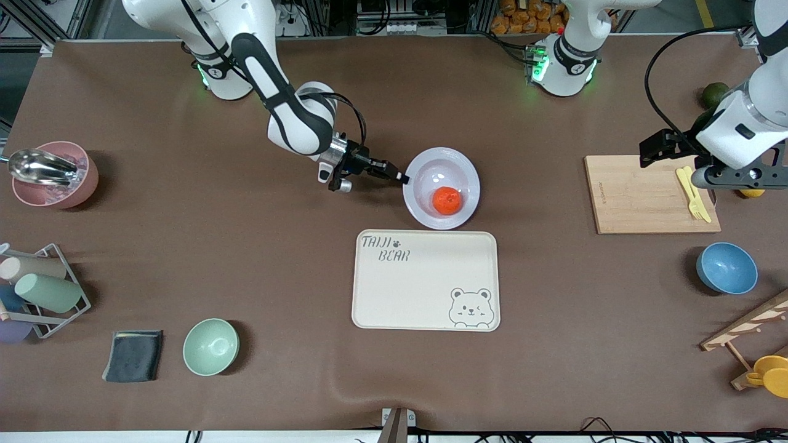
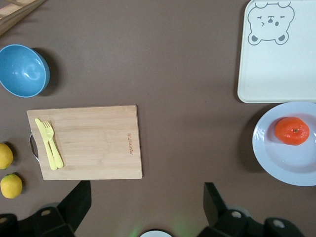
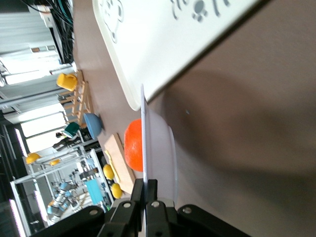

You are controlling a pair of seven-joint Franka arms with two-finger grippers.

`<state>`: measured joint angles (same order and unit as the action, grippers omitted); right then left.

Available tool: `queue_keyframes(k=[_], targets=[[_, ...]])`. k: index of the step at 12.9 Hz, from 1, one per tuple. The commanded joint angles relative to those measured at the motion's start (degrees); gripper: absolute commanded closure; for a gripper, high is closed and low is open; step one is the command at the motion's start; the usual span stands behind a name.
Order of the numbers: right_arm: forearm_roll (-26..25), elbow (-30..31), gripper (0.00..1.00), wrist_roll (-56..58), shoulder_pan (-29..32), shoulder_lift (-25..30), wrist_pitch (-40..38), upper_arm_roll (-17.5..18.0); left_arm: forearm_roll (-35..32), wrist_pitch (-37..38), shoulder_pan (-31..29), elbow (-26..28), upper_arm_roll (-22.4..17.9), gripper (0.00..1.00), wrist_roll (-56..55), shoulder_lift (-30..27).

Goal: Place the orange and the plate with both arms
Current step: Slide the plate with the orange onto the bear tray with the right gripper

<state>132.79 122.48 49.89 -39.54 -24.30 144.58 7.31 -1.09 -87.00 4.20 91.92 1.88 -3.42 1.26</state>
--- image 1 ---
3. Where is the wooden dish rack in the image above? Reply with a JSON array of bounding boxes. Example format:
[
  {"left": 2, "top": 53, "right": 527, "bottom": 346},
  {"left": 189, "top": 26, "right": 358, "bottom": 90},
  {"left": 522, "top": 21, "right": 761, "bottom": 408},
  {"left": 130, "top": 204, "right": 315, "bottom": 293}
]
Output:
[{"left": 701, "top": 289, "right": 788, "bottom": 391}]

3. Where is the grey wire cup rack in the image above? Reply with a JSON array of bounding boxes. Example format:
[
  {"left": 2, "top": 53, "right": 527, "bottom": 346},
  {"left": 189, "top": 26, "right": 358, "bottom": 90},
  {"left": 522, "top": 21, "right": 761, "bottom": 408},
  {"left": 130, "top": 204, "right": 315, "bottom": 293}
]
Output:
[{"left": 0, "top": 243, "right": 92, "bottom": 339}]

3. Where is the dark green round fruit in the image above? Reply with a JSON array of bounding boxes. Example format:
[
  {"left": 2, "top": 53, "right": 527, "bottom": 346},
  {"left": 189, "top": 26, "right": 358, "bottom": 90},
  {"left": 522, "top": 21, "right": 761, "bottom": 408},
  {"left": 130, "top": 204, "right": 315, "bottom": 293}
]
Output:
[{"left": 702, "top": 82, "right": 731, "bottom": 111}]

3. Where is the dark grey folded cloth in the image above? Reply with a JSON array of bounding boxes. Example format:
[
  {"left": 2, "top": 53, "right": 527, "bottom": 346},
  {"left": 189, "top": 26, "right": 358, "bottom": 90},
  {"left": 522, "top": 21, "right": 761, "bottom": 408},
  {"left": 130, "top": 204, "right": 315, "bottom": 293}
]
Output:
[{"left": 102, "top": 330, "right": 164, "bottom": 383}]

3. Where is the beige cup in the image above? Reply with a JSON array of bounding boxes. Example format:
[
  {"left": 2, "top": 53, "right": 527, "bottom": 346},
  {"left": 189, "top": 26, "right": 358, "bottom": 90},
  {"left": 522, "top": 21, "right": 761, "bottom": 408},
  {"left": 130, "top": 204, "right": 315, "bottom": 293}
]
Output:
[{"left": 0, "top": 255, "right": 67, "bottom": 284}]

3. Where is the metal table edge bracket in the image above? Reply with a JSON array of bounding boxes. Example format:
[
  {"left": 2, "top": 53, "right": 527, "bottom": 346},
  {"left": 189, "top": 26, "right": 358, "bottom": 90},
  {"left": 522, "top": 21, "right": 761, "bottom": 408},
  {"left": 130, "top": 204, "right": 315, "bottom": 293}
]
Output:
[{"left": 380, "top": 407, "right": 417, "bottom": 443}]

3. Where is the yellow plastic knife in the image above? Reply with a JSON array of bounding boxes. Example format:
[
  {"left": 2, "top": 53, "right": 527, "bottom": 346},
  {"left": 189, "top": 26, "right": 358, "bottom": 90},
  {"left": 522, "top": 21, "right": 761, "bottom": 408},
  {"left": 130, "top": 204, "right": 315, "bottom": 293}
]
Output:
[{"left": 685, "top": 166, "right": 713, "bottom": 223}]

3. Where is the mint green cup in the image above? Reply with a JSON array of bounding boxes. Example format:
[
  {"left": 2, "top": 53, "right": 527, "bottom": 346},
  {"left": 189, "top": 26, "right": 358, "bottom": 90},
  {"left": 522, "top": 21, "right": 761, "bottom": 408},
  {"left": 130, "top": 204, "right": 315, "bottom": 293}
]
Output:
[{"left": 15, "top": 273, "right": 83, "bottom": 313}]

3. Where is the orange mandarin fruit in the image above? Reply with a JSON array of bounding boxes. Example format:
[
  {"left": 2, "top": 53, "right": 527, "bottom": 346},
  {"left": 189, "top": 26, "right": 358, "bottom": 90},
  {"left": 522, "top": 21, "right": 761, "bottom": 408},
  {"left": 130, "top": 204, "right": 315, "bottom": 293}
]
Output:
[{"left": 432, "top": 186, "right": 463, "bottom": 216}]

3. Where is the blue cup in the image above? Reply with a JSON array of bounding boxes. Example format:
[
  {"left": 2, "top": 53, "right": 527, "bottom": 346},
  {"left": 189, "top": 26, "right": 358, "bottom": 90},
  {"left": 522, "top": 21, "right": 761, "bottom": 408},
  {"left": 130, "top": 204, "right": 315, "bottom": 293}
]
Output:
[{"left": 0, "top": 284, "right": 25, "bottom": 312}]

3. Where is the white power strip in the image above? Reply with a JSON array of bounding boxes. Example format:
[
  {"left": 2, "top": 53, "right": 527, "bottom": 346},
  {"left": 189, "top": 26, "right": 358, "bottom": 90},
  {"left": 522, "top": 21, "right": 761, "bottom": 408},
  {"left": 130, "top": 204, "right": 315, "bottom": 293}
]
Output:
[
  {"left": 274, "top": 0, "right": 308, "bottom": 38},
  {"left": 356, "top": 20, "right": 427, "bottom": 36}
]

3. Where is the yellow cup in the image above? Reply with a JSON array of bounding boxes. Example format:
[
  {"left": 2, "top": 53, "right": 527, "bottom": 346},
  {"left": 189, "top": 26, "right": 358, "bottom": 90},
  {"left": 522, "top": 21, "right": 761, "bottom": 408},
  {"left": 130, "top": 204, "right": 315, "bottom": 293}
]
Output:
[{"left": 746, "top": 355, "right": 788, "bottom": 399}]

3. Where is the pile of orange packets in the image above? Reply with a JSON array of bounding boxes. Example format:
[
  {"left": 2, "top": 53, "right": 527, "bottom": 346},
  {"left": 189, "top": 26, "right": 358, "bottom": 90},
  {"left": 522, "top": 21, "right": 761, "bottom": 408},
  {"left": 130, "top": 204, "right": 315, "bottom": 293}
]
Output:
[{"left": 491, "top": 0, "right": 570, "bottom": 35}]

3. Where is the metal scoop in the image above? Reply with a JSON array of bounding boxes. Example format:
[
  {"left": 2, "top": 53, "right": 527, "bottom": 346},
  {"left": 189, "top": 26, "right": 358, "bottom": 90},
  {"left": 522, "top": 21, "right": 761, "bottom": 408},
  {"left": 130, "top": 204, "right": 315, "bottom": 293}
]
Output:
[{"left": 7, "top": 148, "right": 81, "bottom": 186}]

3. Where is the pink bowl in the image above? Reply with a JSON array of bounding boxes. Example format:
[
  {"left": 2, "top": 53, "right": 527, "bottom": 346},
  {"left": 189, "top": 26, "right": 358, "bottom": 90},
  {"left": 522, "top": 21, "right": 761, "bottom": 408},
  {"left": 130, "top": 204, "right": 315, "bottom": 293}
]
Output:
[{"left": 12, "top": 141, "right": 99, "bottom": 210}]

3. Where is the bamboo cutting board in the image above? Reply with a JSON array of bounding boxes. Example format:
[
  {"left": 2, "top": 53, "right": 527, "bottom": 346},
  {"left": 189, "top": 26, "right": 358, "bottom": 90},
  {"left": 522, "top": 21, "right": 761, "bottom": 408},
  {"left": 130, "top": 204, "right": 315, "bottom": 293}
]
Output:
[{"left": 584, "top": 154, "right": 722, "bottom": 236}]

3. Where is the purple cup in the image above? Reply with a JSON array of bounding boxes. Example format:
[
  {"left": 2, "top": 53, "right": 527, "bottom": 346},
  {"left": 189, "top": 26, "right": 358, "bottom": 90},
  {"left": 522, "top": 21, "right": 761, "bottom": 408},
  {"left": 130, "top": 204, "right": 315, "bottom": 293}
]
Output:
[{"left": 0, "top": 319, "right": 33, "bottom": 344}]

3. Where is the blue bowl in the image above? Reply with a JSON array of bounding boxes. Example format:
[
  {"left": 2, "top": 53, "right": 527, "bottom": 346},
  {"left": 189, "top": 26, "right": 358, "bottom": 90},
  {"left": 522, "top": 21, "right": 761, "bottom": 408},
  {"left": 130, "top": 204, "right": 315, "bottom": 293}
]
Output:
[{"left": 696, "top": 242, "right": 758, "bottom": 295}]

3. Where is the pale grey round plate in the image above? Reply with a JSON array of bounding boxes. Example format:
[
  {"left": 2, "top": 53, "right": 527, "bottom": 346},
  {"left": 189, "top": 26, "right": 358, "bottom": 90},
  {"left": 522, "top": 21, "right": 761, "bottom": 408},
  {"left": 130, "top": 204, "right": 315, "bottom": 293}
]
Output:
[{"left": 403, "top": 147, "right": 481, "bottom": 231}]

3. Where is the cream bear print tray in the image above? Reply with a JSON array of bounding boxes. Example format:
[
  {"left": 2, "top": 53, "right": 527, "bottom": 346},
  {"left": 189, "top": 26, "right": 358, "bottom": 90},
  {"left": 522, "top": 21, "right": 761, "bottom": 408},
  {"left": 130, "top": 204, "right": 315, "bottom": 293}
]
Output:
[{"left": 352, "top": 229, "right": 501, "bottom": 332}]

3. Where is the yellow plastic fork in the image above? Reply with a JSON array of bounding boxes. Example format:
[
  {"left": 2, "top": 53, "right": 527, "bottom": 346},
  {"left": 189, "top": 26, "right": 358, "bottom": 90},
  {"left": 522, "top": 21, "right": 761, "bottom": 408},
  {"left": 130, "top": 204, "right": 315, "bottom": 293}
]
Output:
[{"left": 676, "top": 167, "right": 704, "bottom": 220}]

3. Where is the mint green bowl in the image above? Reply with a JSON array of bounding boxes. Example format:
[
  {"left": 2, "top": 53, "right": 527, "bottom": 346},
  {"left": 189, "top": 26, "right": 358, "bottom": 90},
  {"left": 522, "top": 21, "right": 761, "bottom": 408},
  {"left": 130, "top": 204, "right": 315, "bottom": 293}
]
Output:
[{"left": 183, "top": 318, "right": 239, "bottom": 377}]

